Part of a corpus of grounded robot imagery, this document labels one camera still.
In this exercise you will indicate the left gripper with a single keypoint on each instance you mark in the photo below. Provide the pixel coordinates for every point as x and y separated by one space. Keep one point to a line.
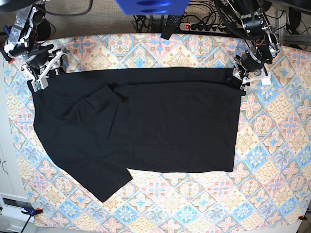
250 62

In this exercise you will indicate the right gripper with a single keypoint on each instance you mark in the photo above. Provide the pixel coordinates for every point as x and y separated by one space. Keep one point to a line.
43 62

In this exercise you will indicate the black T-shirt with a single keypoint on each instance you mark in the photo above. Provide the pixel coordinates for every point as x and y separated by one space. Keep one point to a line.
97 125

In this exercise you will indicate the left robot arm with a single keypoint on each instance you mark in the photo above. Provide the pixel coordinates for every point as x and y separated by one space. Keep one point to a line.
247 20

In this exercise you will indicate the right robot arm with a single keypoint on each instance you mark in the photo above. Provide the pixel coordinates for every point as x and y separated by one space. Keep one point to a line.
25 39

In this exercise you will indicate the black round stand base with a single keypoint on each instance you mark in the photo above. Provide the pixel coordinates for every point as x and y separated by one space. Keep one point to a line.
42 30

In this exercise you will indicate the blue clamp top left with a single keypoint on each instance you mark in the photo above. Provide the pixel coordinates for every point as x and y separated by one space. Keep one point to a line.
6 32

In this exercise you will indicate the blue clamp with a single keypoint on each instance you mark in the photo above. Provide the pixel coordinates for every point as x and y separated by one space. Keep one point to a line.
6 32
31 212

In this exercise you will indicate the white power strip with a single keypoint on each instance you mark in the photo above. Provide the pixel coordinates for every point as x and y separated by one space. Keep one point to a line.
202 27

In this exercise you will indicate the patterned tablecloth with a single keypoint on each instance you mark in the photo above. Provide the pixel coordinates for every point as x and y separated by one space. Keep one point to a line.
269 187

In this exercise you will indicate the white cabinet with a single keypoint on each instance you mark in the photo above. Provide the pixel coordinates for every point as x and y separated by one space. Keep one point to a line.
10 180

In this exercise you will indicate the blue clamp bottom left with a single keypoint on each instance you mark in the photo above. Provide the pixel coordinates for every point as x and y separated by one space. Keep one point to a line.
31 212

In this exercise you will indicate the black perforated bracket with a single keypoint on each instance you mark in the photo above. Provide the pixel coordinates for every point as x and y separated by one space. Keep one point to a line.
172 24

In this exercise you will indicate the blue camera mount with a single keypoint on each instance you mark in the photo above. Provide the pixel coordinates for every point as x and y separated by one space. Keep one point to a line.
153 7

